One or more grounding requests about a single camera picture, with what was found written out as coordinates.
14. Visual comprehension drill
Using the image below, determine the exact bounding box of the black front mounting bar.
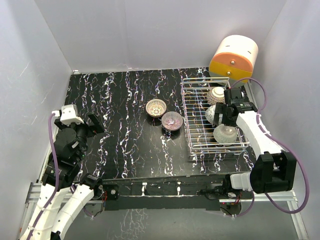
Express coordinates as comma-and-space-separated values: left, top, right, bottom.
102, 174, 227, 211

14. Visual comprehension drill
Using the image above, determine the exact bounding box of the blue patterned white bowl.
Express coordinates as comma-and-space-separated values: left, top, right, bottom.
206, 86, 225, 106

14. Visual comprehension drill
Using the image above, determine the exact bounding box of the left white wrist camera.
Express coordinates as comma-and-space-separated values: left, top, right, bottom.
51, 104, 84, 126

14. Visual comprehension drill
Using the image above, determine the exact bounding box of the purple cable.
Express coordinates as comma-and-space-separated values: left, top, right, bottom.
233, 77, 311, 215
26, 112, 61, 240

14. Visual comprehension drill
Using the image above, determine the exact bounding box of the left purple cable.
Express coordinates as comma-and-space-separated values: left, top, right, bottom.
26, 112, 61, 240

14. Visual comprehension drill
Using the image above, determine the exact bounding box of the green patterned white bowl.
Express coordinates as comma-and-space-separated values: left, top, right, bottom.
213, 124, 238, 145

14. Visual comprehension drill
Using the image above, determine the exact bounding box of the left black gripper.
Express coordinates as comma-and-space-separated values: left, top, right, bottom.
56, 111, 104, 161

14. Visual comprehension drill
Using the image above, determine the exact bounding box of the white orange patterned bowl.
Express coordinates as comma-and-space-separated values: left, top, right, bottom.
145, 98, 167, 118

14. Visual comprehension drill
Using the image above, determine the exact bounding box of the white wire dish rack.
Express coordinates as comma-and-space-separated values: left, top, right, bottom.
181, 77, 249, 155

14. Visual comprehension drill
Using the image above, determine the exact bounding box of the cream orange yellow drawer cabinet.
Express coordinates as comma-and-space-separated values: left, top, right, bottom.
208, 35, 259, 87

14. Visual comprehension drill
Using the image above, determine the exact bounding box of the purple striped bowl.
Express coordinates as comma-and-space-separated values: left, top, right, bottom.
161, 111, 184, 131

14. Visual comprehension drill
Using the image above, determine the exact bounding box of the red white patterned bowl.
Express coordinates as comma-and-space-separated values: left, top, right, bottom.
205, 104, 216, 124

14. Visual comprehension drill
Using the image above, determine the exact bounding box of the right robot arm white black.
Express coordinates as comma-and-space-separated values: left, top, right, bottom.
214, 87, 297, 199

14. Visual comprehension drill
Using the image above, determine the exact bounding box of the aluminium frame rail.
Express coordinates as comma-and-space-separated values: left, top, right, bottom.
219, 79, 310, 240

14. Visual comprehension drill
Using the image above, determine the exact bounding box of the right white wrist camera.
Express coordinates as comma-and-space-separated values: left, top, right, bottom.
240, 90, 247, 99

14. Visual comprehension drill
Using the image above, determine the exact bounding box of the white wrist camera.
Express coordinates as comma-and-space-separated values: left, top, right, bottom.
51, 104, 84, 126
240, 90, 247, 99

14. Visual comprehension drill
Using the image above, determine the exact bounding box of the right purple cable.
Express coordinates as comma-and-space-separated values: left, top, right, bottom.
233, 77, 311, 215

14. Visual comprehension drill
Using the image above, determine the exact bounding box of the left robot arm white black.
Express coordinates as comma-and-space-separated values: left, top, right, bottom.
20, 110, 104, 240

